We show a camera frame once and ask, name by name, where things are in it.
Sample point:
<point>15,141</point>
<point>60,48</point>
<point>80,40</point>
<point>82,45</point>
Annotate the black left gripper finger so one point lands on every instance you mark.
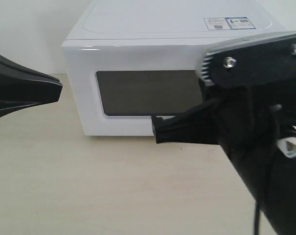
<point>21,87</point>

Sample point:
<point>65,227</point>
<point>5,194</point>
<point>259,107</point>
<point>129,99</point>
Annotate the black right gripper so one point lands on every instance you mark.
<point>256,127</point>

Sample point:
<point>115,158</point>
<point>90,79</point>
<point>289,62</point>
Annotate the white microwave door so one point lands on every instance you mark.
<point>118,84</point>

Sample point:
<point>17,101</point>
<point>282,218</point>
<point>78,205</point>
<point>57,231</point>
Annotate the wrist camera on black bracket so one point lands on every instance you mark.
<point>249,61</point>

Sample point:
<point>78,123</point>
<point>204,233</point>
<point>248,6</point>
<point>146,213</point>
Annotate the white microwave oven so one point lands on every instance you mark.
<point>168,19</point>

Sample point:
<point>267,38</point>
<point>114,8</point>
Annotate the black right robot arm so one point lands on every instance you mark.
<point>279,207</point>

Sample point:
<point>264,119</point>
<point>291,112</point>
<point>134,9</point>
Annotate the blue white label sticker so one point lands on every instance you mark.
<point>229,23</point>

